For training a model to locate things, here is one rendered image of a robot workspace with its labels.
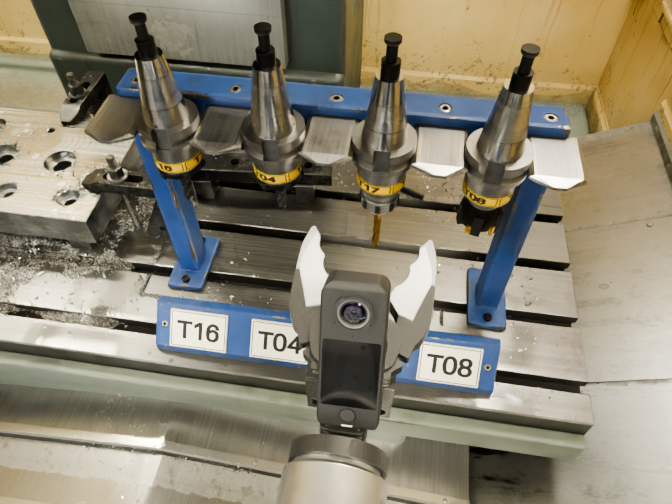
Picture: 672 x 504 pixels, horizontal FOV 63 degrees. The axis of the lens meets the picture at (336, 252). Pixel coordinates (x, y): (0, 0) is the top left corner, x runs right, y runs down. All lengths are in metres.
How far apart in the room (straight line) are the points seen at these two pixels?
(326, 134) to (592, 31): 1.18
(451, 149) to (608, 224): 0.64
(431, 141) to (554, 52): 1.13
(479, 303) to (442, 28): 0.96
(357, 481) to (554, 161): 0.35
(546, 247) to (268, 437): 0.52
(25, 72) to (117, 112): 1.44
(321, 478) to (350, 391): 0.06
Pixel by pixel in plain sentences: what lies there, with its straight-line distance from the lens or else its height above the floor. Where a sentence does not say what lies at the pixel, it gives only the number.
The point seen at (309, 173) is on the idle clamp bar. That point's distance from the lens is 0.88.
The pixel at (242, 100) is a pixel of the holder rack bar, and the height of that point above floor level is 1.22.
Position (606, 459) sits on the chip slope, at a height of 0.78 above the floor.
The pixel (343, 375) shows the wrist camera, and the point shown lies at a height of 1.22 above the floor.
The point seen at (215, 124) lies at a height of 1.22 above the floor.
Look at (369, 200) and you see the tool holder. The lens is 0.58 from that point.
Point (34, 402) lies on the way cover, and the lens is 1.01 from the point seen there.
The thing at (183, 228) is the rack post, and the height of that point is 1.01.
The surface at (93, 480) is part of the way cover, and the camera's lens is 0.91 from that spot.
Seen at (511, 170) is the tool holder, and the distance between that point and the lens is 0.53.
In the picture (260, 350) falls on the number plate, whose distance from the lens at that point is 0.73.
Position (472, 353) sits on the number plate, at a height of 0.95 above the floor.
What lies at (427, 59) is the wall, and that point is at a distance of 1.64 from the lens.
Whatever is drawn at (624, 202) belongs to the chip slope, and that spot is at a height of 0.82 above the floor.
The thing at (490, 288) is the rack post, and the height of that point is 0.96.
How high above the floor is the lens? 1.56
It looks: 51 degrees down
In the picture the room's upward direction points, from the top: straight up
